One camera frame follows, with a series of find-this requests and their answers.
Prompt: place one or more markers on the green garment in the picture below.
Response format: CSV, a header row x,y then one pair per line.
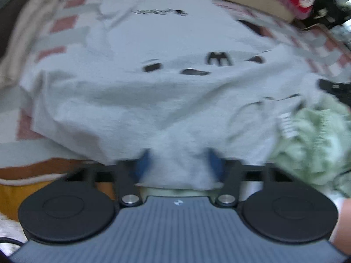
x,y
309,148

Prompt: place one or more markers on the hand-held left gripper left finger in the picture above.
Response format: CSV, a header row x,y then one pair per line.
x,y
142,165

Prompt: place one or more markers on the cream folded cloth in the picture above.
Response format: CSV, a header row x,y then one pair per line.
x,y
24,41

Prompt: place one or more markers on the light grey t-shirt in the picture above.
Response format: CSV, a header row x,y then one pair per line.
x,y
137,101

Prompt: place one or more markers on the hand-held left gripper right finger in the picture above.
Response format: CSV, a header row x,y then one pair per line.
x,y
215,162

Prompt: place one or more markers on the person's bare leg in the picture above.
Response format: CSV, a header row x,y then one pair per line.
x,y
344,224

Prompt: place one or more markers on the dark cluttered pile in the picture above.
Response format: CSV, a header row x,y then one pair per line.
x,y
331,5

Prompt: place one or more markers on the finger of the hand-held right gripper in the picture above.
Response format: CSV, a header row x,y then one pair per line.
x,y
334,89

